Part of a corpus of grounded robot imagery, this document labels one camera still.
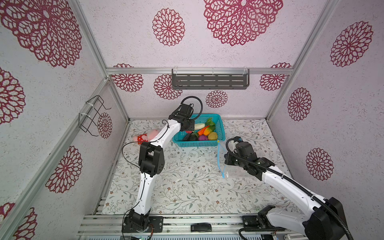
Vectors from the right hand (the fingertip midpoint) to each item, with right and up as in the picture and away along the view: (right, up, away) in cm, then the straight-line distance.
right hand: (224, 153), depth 82 cm
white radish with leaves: (-11, +16, +30) cm, 36 cm away
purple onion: (-10, +8, +21) cm, 25 cm away
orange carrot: (-11, +12, +27) cm, 32 cm away
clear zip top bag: (+6, -13, +10) cm, 17 cm away
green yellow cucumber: (-5, +14, +28) cm, 31 cm away
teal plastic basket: (-28, +8, +27) cm, 40 cm away
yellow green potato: (-3, +9, +23) cm, 25 cm away
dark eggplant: (-18, +8, +23) cm, 30 cm away
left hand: (-19, +14, +17) cm, 30 cm away
